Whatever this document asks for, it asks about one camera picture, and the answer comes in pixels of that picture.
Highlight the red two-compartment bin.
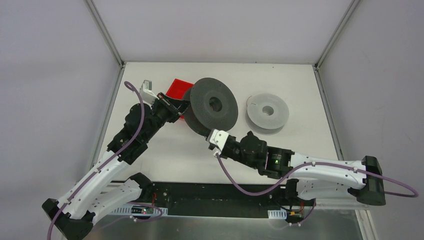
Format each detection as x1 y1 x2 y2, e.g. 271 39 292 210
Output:
165 78 194 100

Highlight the black cable spool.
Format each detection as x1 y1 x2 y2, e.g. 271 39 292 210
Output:
182 77 239 137

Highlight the white translucent cable spool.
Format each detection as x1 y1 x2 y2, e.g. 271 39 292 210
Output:
245 93 290 135

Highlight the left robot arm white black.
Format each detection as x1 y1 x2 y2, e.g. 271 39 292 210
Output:
42 93 191 240

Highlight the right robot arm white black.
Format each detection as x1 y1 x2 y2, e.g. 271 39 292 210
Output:
207 129 386 206

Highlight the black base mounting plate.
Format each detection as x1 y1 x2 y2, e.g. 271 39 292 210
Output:
135 181 314 219

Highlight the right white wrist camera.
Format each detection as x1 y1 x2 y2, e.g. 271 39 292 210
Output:
206 129 230 151

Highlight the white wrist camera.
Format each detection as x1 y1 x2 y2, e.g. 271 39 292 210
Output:
206 129 230 151
139 80 158 105

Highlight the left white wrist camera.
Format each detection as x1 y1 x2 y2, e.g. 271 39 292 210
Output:
139 80 158 105

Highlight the left aluminium frame post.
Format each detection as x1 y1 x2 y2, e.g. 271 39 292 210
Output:
84 0 125 69

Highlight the aluminium frame post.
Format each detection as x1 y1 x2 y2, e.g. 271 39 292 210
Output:
84 0 125 69
314 0 362 70

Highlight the right aluminium frame post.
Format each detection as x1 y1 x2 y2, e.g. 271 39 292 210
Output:
314 0 362 70

